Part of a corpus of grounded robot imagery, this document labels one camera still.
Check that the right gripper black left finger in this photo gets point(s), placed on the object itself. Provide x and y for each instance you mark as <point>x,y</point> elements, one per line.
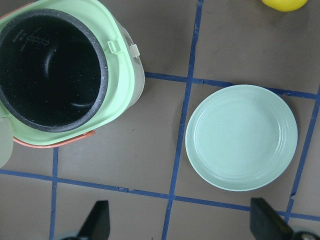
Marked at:
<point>97,224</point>

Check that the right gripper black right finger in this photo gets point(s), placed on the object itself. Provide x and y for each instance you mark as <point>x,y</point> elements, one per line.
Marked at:
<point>266,224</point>

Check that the white rice cooker orange handle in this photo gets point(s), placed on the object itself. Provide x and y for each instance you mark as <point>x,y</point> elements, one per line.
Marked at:
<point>67,67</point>

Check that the green plate near right arm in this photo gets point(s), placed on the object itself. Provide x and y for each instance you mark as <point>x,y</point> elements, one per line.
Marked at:
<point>241,138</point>

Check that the yellow toy bell pepper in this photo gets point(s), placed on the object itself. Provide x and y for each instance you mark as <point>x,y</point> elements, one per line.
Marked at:
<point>285,5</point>

